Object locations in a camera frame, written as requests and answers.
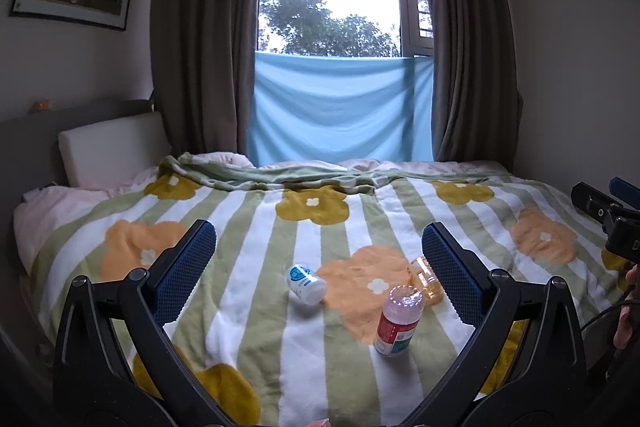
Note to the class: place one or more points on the person's right hand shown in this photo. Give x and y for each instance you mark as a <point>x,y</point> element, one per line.
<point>627,324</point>

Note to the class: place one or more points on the grey bed headboard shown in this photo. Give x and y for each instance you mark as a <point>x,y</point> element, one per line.
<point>30,147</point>

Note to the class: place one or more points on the white bottle with blue label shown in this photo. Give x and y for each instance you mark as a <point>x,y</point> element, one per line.
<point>305,283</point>

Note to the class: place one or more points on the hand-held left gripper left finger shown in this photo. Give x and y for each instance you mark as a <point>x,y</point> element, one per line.
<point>182,274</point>

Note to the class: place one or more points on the brown curtain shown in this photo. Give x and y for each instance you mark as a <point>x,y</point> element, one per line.
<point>205,32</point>
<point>472,37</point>

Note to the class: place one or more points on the striped flower print blanket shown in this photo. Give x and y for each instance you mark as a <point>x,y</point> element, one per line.
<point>310,227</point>

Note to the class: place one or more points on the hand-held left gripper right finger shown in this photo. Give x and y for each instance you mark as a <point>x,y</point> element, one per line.
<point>452,277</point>

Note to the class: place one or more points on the light blue hanging cloth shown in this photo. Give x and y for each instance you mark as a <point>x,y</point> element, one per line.
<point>340,107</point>

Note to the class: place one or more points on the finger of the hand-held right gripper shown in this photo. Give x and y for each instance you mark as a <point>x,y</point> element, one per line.
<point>626,191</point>
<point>597,204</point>

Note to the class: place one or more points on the red label plastic bottle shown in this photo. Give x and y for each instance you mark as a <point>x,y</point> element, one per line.
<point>397,322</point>

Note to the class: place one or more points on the white pillow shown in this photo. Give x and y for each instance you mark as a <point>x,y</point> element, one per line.
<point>112,149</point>

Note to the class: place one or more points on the amber transparent bottle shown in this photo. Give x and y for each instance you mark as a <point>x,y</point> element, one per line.
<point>426,282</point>

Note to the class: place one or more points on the small orange toy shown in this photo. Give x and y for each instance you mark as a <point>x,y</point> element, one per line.
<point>41,105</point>

